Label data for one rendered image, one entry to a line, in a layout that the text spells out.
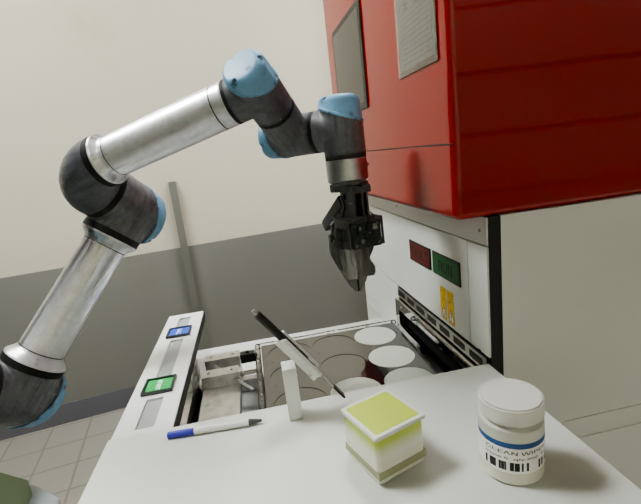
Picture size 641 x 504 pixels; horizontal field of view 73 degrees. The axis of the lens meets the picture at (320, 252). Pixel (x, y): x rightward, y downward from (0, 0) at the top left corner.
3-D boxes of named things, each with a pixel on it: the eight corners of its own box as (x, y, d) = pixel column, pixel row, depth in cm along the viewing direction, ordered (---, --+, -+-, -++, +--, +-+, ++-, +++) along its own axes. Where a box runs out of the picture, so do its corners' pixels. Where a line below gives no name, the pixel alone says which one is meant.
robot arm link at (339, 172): (319, 162, 80) (358, 157, 83) (322, 187, 81) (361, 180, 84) (334, 161, 73) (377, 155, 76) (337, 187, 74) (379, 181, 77)
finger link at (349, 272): (354, 300, 80) (348, 252, 78) (341, 292, 85) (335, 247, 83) (369, 296, 81) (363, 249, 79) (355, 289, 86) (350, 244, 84)
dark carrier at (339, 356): (393, 324, 112) (393, 322, 112) (456, 393, 79) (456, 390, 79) (261, 348, 107) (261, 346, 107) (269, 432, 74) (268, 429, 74)
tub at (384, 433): (390, 431, 59) (386, 387, 58) (428, 461, 53) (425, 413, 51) (344, 454, 56) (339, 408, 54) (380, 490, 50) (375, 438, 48)
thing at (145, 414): (212, 356, 123) (203, 310, 120) (188, 505, 70) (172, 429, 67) (178, 362, 122) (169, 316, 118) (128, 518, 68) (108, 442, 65)
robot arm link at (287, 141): (250, 98, 78) (305, 87, 74) (278, 135, 88) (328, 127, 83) (242, 134, 75) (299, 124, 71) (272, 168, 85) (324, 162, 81)
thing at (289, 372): (323, 401, 68) (313, 324, 65) (327, 415, 65) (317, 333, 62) (285, 409, 67) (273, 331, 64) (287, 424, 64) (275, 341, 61)
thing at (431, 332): (402, 328, 120) (400, 296, 117) (490, 421, 77) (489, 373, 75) (396, 329, 119) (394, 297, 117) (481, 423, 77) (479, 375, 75)
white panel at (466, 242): (372, 296, 156) (362, 186, 147) (504, 435, 77) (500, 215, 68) (364, 298, 155) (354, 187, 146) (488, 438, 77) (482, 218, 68)
